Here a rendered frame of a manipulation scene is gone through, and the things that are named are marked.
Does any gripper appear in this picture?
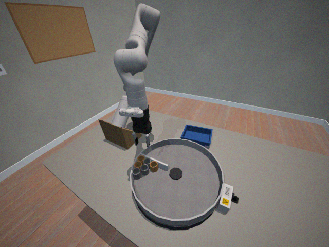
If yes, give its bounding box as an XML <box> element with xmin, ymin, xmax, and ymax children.
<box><xmin>119</xmin><ymin>95</ymin><xmax>152</xmax><ymax>147</ymax></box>

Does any blue crate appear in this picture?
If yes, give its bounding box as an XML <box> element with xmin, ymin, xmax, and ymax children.
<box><xmin>180</xmin><ymin>125</ymin><xmax>213</xmax><ymax>149</ymax></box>

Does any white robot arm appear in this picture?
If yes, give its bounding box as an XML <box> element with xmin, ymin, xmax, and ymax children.
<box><xmin>111</xmin><ymin>3</ymin><xmax>160</xmax><ymax>128</ymax></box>

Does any bronze bushing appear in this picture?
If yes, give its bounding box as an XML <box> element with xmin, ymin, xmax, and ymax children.
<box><xmin>150</xmin><ymin>161</ymin><xmax>158</xmax><ymax>172</ymax></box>
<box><xmin>137</xmin><ymin>155</ymin><xmax>145</xmax><ymax>165</ymax></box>
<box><xmin>134</xmin><ymin>161</ymin><xmax>142</xmax><ymax>169</ymax></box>

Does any grey steel bushing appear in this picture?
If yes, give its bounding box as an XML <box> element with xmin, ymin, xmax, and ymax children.
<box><xmin>132</xmin><ymin>168</ymin><xmax>141</xmax><ymax>180</ymax></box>
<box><xmin>143</xmin><ymin>158</ymin><xmax>151</xmax><ymax>169</ymax></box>
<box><xmin>140</xmin><ymin>164</ymin><xmax>149</xmax><ymax>176</ymax></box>

